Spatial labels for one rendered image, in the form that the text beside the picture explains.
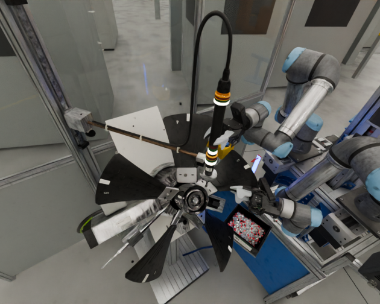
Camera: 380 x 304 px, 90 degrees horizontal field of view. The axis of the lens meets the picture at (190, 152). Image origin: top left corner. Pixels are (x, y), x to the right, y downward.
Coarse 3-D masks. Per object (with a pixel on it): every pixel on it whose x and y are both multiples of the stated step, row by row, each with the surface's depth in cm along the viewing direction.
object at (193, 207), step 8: (176, 184) 83; (184, 184) 80; (184, 192) 73; (192, 192) 75; (200, 192) 77; (168, 200) 82; (176, 200) 77; (184, 200) 73; (192, 200) 75; (200, 200) 76; (208, 200) 78; (176, 208) 83; (184, 208) 73; (192, 208) 75; (200, 208) 77
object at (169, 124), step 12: (168, 120) 82; (180, 120) 81; (192, 120) 81; (204, 120) 81; (168, 132) 83; (180, 132) 81; (192, 132) 80; (204, 132) 80; (180, 144) 81; (192, 144) 79; (204, 144) 79; (180, 156) 81; (192, 156) 79
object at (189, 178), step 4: (180, 168) 81; (184, 168) 81; (188, 168) 80; (192, 168) 79; (196, 168) 79; (180, 172) 81; (184, 172) 81; (188, 172) 80; (192, 172) 79; (196, 172) 79; (180, 176) 81; (188, 176) 80; (192, 176) 79; (196, 176) 78; (180, 180) 81; (184, 180) 80; (188, 180) 80; (192, 180) 79; (196, 180) 78
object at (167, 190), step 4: (168, 188) 74; (172, 188) 74; (176, 188) 75; (164, 192) 76; (168, 192) 76; (172, 192) 76; (176, 192) 77; (160, 196) 78; (164, 196) 78; (172, 196) 79
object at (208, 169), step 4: (224, 68) 49; (224, 72) 49; (228, 72) 49; (224, 76) 49; (228, 76) 49; (220, 80) 50; (224, 80) 50; (228, 80) 50; (220, 84) 51; (224, 84) 50; (228, 84) 50; (220, 88) 51; (224, 88) 51; (228, 88) 51; (220, 92) 52; (224, 92) 51; (228, 92) 52; (208, 168) 74; (212, 168) 74; (204, 172) 78; (208, 172) 75; (212, 172) 77
